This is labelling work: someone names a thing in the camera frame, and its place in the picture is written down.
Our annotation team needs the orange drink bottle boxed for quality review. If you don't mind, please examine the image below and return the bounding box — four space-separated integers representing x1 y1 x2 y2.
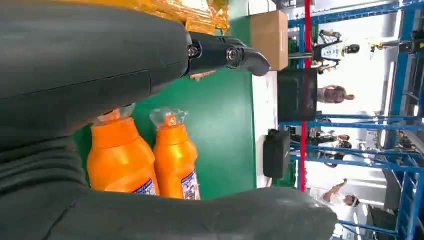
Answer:
86 103 161 196
149 107 202 201

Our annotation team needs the green crate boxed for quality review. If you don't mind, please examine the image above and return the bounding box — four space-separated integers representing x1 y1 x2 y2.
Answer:
271 160 298 189

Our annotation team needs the black chair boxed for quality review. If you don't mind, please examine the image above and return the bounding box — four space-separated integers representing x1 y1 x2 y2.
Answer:
277 67 318 122

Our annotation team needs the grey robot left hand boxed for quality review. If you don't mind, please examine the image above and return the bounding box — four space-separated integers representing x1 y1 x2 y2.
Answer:
0 0 339 240

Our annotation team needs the white table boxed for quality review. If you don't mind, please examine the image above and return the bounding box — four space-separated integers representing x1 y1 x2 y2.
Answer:
251 70 280 189

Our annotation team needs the blue metal rack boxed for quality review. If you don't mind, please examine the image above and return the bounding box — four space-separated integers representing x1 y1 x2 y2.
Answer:
279 0 424 240

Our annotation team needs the red pole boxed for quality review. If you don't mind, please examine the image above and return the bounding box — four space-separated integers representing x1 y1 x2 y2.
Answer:
299 0 313 193

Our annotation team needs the brown cardboard box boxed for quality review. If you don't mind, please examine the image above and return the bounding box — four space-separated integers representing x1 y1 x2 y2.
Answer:
250 10 289 72

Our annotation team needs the background robot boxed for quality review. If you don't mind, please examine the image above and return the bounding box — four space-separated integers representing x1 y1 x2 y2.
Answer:
311 29 361 74

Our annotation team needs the green table mat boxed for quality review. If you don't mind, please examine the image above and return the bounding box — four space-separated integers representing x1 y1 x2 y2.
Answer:
73 0 258 201

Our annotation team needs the black zipped case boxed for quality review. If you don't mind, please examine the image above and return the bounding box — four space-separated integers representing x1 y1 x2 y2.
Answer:
262 128 291 180

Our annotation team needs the person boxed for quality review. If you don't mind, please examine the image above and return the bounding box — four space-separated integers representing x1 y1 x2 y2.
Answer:
322 141 353 169
308 131 351 144
322 178 361 209
317 84 356 105

